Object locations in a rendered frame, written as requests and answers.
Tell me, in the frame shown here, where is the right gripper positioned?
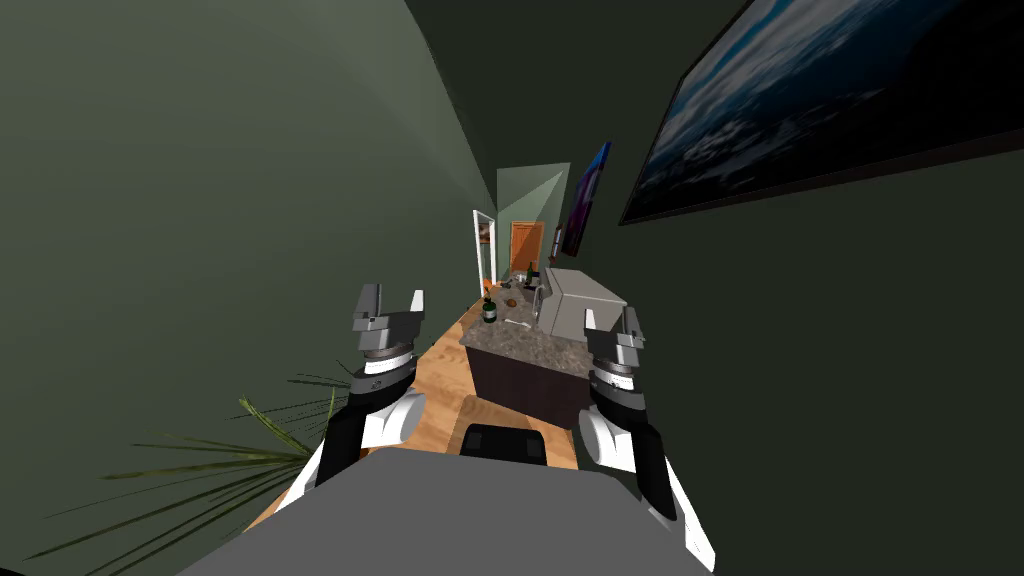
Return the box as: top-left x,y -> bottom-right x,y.
583,305 -> 647,368

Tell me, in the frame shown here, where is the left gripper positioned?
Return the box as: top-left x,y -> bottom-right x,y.
351,283 -> 426,353

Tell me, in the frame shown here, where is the white framed door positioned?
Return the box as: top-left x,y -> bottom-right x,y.
472,208 -> 499,300

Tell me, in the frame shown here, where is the dark counter with stone top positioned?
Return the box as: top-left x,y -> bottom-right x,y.
459,261 -> 632,433

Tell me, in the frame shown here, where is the orange wooden door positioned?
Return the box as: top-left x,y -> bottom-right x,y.
508,220 -> 546,278

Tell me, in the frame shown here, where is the green palm plant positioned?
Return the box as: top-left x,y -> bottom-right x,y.
23,371 -> 355,576

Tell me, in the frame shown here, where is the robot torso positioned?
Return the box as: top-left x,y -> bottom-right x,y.
177,423 -> 715,576

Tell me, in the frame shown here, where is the large blue cloud picture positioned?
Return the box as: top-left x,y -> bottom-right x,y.
619,0 -> 1024,227

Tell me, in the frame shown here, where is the blue purple wall picture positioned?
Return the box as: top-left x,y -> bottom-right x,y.
559,141 -> 614,259

